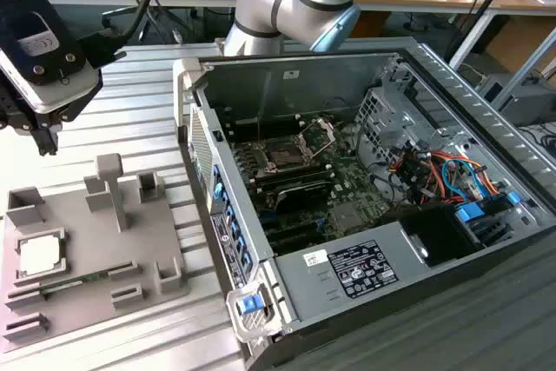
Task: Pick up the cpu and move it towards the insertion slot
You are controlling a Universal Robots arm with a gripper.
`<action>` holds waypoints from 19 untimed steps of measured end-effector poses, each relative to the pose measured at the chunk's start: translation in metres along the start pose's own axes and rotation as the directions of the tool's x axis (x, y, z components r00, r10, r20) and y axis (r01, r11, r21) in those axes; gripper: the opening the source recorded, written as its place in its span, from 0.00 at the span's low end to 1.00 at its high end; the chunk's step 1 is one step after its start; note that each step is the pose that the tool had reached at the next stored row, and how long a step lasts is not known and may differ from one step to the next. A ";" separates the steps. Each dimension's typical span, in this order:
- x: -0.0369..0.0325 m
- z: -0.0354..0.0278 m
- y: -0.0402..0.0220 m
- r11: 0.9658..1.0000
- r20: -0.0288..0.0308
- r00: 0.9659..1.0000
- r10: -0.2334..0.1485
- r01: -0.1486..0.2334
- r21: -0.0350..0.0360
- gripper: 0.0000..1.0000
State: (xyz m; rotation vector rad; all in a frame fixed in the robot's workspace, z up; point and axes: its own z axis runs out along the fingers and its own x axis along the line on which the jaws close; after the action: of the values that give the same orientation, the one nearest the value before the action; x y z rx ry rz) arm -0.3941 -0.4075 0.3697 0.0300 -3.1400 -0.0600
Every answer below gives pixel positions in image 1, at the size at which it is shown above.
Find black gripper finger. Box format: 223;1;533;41
0;79;47;158
44;79;104;158

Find silver-topped CPU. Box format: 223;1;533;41
17;235;63;277

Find CPU socket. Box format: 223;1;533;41
260;138;314;173

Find black RAM slot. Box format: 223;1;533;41
255;169;334;193
253;162;327;184

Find black office chair base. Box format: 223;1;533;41
102;5;183;44

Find grey plastic parts rack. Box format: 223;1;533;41
0;152;191;354

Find green RAM stick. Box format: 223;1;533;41
38;270;115;290

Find open grey PC case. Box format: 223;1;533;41
172;36;556;370

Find blue case release latch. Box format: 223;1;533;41
236;295;266;315

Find grey labelled power supply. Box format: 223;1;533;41
272;219;431;324

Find grey chipset heatsink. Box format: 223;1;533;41
332;203;369;234

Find green motherboard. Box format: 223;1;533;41
223;112;414;257

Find metal disk bay cage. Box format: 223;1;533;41
354;86;435;181

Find blue disk carrier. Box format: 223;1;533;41
453;202;487;227

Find grey desktop computer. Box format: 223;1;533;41
477;73;556;127

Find metal socket cover frame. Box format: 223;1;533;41
297;117;338;162

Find orange yellow wire bundle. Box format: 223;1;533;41
388;149;500;207

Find blue data wire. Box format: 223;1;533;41
440;156;486;203

